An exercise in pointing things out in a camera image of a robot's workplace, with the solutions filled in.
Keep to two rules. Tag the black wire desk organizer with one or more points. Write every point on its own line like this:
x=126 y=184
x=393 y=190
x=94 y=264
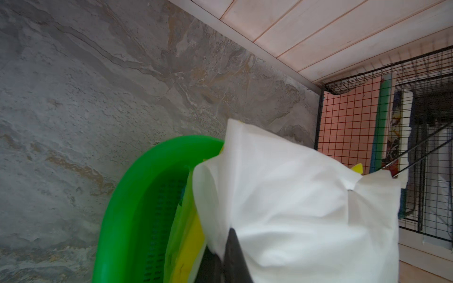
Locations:
x=399 y=118

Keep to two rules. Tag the neon yellow raincoat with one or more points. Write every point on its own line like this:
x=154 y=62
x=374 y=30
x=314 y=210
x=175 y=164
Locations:
x=184 y=244

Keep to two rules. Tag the green plastic basket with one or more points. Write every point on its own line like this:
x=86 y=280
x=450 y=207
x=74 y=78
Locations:
x=137 y=223

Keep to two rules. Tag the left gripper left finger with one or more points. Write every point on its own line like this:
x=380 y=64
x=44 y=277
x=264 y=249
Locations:
x=210 y=269

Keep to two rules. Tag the white translucent raincoat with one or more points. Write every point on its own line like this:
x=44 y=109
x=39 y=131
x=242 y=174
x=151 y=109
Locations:
x=370 y=253

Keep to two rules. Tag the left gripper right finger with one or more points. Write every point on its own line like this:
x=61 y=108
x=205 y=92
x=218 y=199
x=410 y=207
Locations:
x=234 y=264

